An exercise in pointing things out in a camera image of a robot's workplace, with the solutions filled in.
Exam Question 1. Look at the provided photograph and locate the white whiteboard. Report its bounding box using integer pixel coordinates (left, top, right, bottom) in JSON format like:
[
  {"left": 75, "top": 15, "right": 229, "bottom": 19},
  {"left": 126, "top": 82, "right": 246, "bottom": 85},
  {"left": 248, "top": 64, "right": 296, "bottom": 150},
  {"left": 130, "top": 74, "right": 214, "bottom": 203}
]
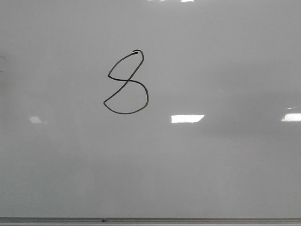
[{"left": 0, "top": 0, "right": 301, "bottom": 226}]

